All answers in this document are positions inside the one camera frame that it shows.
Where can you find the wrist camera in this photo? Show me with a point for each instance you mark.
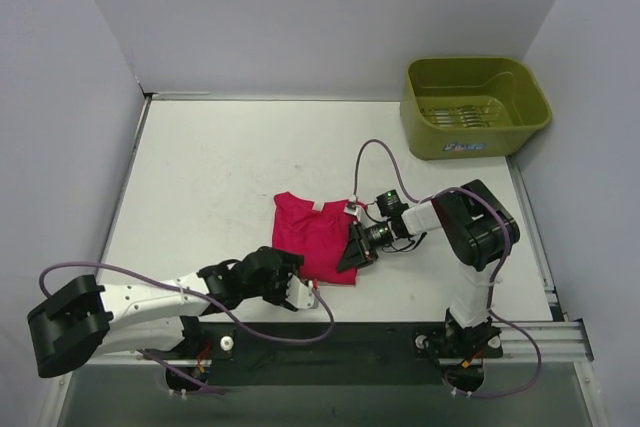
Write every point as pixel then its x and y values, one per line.
pixel 300 294
pixel 354 208

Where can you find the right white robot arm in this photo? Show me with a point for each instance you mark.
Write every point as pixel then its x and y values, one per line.
pixel 481 234

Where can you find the pink t shirt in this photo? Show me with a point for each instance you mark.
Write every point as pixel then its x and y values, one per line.
pixel 317 231

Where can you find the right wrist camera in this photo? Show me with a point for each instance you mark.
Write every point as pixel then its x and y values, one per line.
pixel 354 208

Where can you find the olive green plastic basin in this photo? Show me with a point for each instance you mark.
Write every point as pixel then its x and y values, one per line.
pixel 470 107

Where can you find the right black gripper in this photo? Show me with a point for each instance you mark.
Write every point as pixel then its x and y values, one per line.
pixel 361 242

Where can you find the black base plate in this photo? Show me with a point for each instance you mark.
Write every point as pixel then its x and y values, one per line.
pixel 355 354

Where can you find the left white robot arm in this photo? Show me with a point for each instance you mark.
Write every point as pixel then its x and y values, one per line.
pixel 85 317

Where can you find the aluminium front rail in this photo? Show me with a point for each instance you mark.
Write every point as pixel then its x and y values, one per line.
pixel 563 342

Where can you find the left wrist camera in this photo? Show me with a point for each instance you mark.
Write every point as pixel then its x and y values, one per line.
pixel 300 294

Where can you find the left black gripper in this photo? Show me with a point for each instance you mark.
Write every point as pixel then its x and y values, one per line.
pixel 279 284

